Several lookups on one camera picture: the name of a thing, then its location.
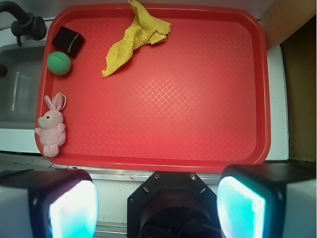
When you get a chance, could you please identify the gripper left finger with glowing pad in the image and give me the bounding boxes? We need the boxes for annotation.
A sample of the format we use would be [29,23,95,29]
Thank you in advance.
[0,170,99,238]

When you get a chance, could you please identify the red plastic tray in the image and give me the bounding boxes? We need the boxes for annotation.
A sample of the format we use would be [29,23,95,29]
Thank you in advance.
[37,4,270,173]

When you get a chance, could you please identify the black faucet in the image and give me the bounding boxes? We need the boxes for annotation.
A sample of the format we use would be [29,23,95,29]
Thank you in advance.
[0,0,47,47]

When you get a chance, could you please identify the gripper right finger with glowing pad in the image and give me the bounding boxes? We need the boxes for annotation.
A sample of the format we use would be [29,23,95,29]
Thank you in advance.
[217,163,317,238]

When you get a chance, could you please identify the grey sink basin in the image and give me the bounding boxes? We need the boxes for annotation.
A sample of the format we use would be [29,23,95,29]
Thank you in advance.
[0,41,46,129]

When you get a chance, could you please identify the green foam ball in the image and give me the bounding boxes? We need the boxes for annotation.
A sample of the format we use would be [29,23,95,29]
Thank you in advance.
[47,52,71,75]

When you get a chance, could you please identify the yellow cloth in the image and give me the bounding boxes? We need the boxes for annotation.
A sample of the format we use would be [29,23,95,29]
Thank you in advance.
[102,0,171,78]

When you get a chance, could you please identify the black octagonal mount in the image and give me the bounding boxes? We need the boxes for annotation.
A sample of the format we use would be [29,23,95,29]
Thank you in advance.
[127,172,222,238]

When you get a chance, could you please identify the pink plush bunny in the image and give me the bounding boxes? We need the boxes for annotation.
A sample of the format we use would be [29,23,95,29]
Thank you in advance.
[35,93,67,158]

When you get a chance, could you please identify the black rounded block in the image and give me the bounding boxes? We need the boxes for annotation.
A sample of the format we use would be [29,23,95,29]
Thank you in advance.
[52,26,85,58]

